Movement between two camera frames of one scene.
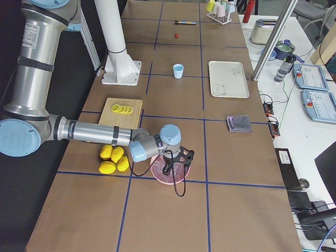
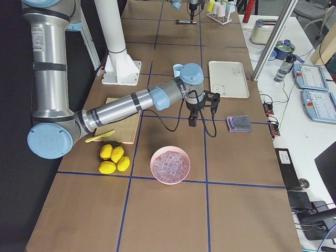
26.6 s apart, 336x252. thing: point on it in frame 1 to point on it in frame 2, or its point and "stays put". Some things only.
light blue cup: [178, 69] stays put
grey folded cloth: [239, 124] stays put
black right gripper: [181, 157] to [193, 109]
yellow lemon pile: [113, 157] stays put
